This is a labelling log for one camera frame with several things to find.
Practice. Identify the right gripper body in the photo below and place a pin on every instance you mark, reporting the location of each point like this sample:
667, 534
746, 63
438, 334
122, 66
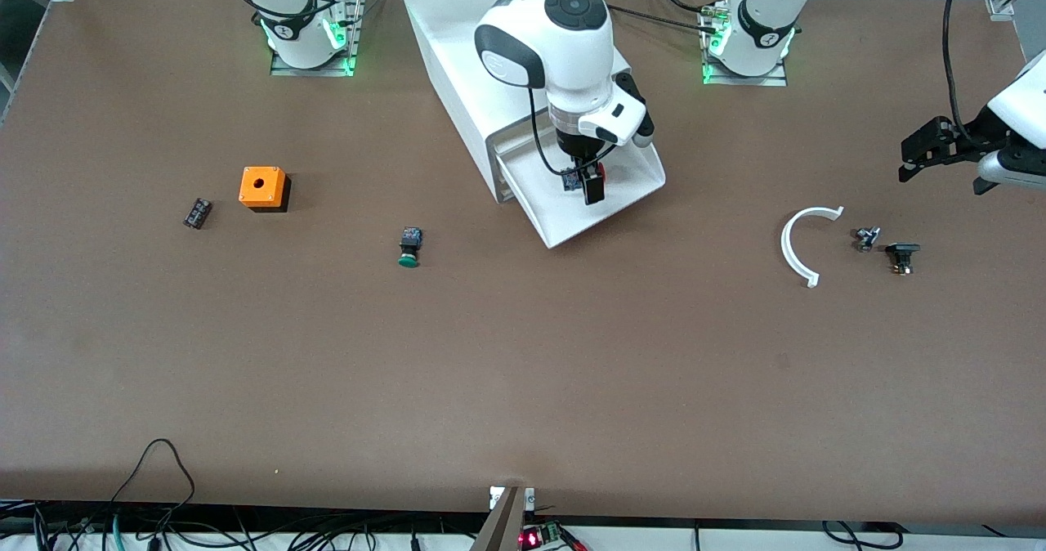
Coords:
574, 145

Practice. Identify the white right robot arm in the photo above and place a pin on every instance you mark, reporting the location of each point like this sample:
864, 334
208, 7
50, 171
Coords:
572, 44

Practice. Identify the green push button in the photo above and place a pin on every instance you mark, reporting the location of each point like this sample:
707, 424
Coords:
409, 248

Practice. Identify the black button part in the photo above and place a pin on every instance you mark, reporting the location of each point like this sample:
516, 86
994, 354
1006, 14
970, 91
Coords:
902, 250

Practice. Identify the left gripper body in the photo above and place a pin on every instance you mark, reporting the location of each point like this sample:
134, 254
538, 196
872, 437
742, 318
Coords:
969, 137

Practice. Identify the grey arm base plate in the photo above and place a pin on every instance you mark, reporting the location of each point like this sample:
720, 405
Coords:
310, 70
744, 81

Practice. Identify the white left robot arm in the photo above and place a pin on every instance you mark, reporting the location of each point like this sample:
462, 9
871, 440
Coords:
756, 28

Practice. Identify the white curved plastic piece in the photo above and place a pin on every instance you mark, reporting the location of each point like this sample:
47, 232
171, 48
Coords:
784, 248

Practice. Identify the red push button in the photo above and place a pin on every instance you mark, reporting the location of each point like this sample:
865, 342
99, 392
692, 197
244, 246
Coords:
574, 180

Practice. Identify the orange button enclosure box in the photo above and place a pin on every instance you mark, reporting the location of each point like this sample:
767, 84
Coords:
261, 187

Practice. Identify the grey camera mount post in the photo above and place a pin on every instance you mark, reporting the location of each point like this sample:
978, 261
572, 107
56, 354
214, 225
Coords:
502, 526

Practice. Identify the dark cylindrical capacitor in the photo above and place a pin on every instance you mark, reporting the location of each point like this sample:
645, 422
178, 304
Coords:
198, 213

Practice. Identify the circuit board with red light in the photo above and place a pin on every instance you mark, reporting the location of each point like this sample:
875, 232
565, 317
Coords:
543, 535

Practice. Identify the small black silver part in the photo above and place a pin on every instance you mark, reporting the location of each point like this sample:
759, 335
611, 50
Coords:
866, 239

